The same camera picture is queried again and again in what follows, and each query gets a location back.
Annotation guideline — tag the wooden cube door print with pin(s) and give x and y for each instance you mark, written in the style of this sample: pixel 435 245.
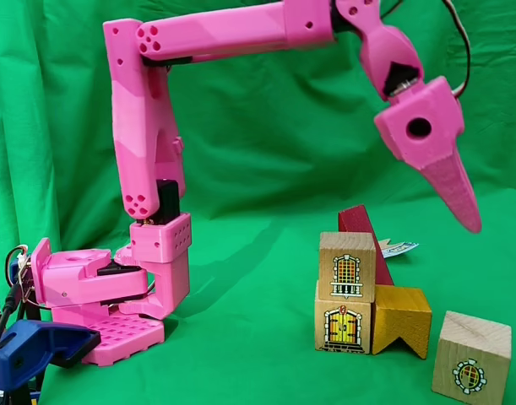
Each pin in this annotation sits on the wooden cube door print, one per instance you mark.
pixel 344 325

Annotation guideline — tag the yellow notched wooden block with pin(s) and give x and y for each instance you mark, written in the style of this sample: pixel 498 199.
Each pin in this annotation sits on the yellow notched wooden block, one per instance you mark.
pixel 403 316

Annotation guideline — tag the blue clamp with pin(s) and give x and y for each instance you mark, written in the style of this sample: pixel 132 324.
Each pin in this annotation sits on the blue clamp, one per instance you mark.
pixel 38 341

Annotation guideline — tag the paper house picture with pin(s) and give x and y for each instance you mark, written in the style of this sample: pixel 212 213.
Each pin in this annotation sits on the paper house picture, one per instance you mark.
pixel 399 249

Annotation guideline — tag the blue controller board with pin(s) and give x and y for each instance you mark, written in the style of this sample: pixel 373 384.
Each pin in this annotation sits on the blue controller board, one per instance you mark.
pixel 23 278

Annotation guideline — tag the red triangular roof block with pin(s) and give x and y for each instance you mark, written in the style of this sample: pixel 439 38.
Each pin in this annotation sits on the red triangular roof block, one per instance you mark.
pixel 359 221

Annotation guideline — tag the green cloth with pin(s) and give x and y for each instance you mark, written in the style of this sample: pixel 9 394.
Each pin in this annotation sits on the green cloth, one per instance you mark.
pixel 262 169

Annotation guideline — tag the wooden cube balcony window print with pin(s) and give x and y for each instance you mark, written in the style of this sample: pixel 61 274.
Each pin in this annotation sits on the wooden cube balcony window print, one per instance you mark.
pixel 346 270

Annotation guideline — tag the wooden cube round window print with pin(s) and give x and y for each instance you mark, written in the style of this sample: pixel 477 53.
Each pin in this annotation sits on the wooden cube round window print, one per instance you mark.
pixel 468 358

